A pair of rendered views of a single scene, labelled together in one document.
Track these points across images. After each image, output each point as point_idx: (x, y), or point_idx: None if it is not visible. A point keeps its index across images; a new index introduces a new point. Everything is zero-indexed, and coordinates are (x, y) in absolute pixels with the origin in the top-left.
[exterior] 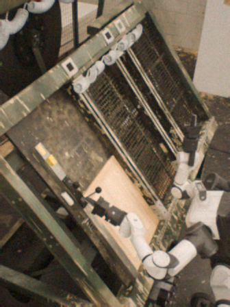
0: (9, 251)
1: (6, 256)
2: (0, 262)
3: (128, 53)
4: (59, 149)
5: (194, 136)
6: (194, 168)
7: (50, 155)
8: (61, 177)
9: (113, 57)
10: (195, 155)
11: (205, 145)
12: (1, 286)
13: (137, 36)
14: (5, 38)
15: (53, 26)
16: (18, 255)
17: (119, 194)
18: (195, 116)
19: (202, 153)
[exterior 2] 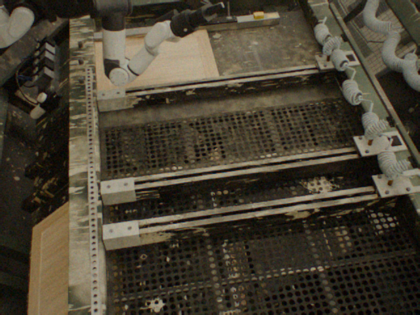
0: (152, 262)
1: (151, 255)
2: (151, 247)
3: (361, 188)
4: (263, 39)
5: (193, 10)
6: (144, 37)
7: (264, 14)
8: (237, 18)
9: (350, 82)
10: (168, 12)
11: (81, 312)
12: (133, 216)
13: (385, 159)
14: (396, 60)
15: None
16: None
17: (174, 67)
18: (221, 2)
19: (78, 281)
